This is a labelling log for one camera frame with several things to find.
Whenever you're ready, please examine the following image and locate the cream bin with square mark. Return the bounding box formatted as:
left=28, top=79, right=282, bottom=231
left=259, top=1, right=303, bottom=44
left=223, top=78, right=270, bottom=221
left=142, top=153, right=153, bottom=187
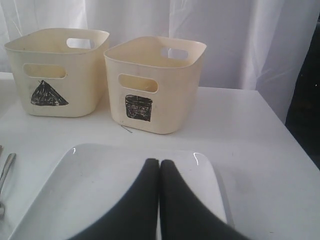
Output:
left=104, top=36, right=207, bottom=134

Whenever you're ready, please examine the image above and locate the steel fork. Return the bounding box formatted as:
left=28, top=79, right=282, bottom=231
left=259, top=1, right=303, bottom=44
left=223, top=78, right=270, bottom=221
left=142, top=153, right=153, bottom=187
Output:
left=0, top=145, right=5, bottom=218

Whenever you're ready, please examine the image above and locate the white backdrop curtain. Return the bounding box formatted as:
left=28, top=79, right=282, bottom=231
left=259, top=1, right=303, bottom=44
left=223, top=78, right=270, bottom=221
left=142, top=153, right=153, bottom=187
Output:
left=0, top=0, right=316, bottom=91

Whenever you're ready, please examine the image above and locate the white square plate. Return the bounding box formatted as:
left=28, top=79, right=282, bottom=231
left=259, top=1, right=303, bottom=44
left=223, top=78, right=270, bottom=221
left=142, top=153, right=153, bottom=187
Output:
left=10, top=143, right=227, bottom=240

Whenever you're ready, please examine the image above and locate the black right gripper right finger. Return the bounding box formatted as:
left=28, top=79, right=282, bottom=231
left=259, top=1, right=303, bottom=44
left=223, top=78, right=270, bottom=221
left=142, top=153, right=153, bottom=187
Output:
left=159, top=159, right=247, bottom=240

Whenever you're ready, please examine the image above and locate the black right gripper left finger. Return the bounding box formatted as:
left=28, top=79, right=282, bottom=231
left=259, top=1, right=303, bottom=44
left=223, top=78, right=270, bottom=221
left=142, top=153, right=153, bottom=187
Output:
left=71, top=158, right=160, bottom=240

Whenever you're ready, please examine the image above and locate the dark stand at right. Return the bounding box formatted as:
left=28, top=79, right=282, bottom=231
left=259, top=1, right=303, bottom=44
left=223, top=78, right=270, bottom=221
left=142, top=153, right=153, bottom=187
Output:
left=285, top=21, right=320, bottom=167

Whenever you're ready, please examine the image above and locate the steel spoon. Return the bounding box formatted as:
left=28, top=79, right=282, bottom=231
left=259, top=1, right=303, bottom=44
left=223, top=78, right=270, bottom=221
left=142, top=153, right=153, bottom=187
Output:
left=0, top=153, right=17, bottom=192

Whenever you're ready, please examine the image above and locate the cream bin with triangle mark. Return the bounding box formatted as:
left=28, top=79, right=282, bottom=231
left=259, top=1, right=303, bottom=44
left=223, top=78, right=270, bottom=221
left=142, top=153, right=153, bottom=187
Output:
left=4, top=28, right=110, bottom=118

